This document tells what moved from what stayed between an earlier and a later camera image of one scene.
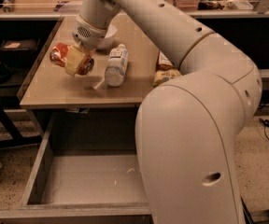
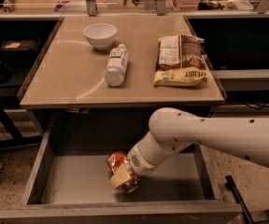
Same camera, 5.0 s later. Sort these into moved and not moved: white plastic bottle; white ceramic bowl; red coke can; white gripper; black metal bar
Moved: white gripper; red coke can
Not moved: black metal bar; white plastic bottle; white ceramic bowl
